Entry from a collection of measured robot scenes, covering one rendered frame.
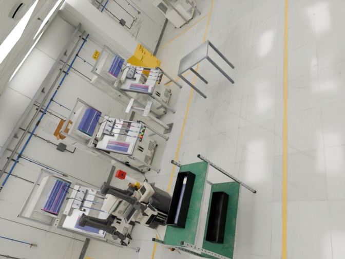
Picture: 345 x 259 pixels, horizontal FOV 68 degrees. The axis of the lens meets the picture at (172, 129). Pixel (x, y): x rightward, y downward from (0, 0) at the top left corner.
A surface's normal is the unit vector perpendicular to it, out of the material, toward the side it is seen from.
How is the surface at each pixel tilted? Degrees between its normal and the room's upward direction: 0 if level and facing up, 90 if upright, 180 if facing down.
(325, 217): 0
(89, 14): 90
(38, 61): 90
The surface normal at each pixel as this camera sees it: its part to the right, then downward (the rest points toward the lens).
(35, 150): 0.66, -0.23
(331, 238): -0.71, -0.48
